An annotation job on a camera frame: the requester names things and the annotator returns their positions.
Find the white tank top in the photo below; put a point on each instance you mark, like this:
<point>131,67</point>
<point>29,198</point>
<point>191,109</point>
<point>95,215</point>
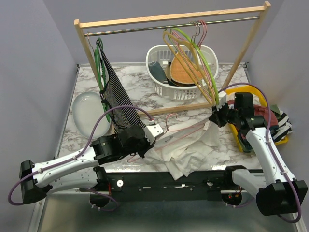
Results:
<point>201,151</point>

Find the dark teal cup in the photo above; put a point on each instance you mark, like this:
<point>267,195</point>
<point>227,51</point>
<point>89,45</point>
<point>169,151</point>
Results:
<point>157,71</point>

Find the dark bowl in basket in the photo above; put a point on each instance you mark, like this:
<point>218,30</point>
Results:
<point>171,81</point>

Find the white plastic laundry basket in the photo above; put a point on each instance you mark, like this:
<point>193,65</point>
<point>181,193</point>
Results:
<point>161,55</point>

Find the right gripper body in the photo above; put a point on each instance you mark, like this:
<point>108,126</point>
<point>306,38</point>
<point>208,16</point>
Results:
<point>225,115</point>

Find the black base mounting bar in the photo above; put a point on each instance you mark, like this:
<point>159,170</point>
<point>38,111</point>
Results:
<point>160,186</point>

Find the wooden clothes rack frame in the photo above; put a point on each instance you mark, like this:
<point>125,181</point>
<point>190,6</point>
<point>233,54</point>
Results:
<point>196,16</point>

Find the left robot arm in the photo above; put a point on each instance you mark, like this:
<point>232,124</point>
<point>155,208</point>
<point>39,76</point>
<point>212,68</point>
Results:
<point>83,169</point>

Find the dark green hanger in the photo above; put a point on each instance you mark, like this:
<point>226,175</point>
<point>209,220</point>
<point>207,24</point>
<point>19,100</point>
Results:
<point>100,67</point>

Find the white oval plate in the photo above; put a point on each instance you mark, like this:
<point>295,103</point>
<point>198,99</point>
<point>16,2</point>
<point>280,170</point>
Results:
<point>86,110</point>

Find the maroon red garment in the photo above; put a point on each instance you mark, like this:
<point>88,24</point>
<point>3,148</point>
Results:
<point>241,141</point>

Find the striped black tank top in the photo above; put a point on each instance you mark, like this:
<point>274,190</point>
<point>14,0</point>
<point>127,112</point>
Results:
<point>115,95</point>

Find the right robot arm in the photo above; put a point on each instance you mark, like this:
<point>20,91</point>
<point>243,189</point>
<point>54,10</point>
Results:
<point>278,191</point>

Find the pink hanger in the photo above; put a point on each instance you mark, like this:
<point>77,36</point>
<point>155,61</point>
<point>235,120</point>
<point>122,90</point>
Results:
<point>190,47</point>
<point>173,136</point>

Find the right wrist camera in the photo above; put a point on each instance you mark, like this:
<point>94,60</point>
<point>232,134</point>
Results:
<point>222,96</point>

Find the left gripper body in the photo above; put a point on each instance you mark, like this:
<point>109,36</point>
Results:
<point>141,149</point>

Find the light green hanger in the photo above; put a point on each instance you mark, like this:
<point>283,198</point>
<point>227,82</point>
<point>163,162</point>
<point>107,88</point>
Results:
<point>166,34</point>

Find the metal hanging rod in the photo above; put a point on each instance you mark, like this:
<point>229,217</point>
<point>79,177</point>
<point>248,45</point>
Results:
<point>195,23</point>

